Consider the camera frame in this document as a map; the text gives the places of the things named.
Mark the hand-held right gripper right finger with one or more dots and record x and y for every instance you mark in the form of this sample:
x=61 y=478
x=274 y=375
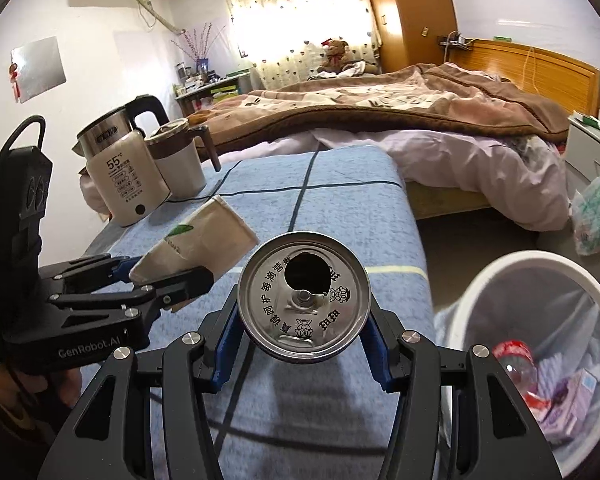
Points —
x=380 y=355

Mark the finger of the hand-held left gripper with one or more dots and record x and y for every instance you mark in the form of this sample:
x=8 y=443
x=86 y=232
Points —
x=170 y=290
x=80 y=272

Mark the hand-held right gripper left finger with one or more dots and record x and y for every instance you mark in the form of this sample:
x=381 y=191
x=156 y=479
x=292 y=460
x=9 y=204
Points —
x=227 y=355

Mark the grey packet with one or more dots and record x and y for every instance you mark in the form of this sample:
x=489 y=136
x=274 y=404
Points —
x=205 y=240

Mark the red cartoon drink can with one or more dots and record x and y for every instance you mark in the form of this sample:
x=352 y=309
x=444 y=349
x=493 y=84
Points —
x=270 y=285

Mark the clear bottle with red label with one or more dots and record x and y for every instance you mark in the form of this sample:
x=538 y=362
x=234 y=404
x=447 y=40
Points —
x=515 y=360

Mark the white round trash bin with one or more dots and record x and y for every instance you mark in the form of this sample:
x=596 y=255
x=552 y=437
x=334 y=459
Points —
x=535 y=259

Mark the purple drink carton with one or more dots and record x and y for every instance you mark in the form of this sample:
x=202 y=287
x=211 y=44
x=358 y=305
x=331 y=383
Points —
x=575 y=400

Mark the person's left hand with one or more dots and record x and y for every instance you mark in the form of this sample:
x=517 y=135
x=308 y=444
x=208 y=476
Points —
x=67 y=385

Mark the cream electric kettle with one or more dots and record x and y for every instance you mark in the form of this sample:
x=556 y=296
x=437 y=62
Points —
x=125 y=185

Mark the cream mug with brown band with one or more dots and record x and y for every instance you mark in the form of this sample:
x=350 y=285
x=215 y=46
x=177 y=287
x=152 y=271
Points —
x=180 y=170

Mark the blue checked tablecloth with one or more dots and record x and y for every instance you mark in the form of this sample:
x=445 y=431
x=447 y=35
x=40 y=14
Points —
x=330 y=220

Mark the red hanging knot ornament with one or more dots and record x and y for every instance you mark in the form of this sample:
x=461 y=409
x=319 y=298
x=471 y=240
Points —
x=15 y=80

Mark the pale blue bin liner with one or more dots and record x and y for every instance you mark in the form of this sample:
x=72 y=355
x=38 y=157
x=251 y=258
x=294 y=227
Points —
x=570 y=320

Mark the cluttered desk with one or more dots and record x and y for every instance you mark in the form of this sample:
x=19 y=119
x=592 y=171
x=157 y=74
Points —
x=215 y=92

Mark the purple flower branches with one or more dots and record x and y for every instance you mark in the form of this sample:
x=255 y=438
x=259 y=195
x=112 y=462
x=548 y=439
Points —
x=197 y=42

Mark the brown blanket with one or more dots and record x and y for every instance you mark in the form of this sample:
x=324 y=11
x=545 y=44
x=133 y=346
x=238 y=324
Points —
x=405 y=105

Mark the green and white plastic bag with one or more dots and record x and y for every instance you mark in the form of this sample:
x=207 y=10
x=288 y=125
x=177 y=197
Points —
x=592 y=215

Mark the white air conditioner pipe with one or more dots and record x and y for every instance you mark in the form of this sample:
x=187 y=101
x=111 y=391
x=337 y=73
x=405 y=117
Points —
x=157 y=12

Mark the brown teddy bear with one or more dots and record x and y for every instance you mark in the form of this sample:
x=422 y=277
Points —
x=336 y=52

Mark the white nightstand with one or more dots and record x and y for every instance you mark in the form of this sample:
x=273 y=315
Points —
x=585 y=150

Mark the black bedside shelf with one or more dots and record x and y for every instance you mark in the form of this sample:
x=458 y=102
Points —
x=455 y=41

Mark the wooden bed headboard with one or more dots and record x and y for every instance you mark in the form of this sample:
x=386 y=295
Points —
x=545 y=70

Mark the wooden wardrobe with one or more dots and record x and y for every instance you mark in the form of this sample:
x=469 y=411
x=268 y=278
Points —
x=415 y=10

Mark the silver wall sheet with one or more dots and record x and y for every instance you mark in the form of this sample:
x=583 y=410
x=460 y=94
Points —
x=40 y=67

